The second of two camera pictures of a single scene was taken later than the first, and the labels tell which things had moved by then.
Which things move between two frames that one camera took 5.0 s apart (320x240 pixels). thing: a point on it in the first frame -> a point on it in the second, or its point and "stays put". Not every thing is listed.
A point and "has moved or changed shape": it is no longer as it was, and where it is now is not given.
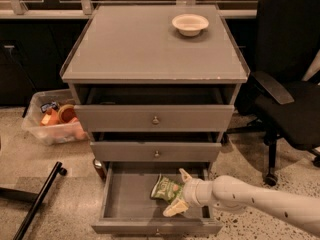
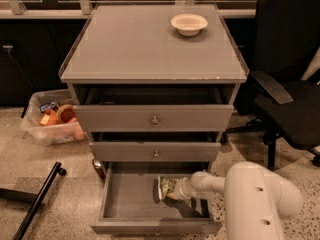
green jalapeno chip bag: x=167 y=189 has moved or changed shape
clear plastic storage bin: x=49 y=117 stays put
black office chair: x=279 y=104 stays put
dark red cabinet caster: x=100 y=169 stays put
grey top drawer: x=154 y=107 stays put
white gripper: x=191 y=191 -> x=180 y=188
